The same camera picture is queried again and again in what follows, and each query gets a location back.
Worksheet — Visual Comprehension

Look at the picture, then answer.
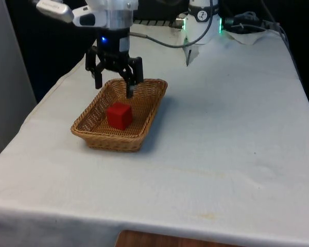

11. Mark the black cable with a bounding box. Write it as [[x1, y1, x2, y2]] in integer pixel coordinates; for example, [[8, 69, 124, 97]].
[[259, 0, 291, 43], [222, 12, 282, 34]]

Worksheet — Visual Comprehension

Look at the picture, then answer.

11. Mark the wicker basket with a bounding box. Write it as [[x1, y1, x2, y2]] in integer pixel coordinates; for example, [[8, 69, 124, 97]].
[[70, 78, 169, 153]]

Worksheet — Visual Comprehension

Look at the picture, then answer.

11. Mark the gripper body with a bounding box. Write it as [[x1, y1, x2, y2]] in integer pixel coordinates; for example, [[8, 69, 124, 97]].
[[96, 26, 131, 59]]

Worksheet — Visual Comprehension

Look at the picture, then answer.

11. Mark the grey cable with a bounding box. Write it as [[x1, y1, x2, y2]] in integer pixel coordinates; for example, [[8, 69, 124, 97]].
[[130, 0, 216, 48]]

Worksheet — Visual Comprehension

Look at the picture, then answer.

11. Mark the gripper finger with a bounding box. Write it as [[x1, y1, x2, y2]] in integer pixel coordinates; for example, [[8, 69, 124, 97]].
[[119, 57, 145, 99], [84, 46, 112, 90]]

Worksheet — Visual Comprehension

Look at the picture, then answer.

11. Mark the red cube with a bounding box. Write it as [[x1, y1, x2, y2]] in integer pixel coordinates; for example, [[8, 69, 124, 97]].
[[107, 102, 133, 131]]

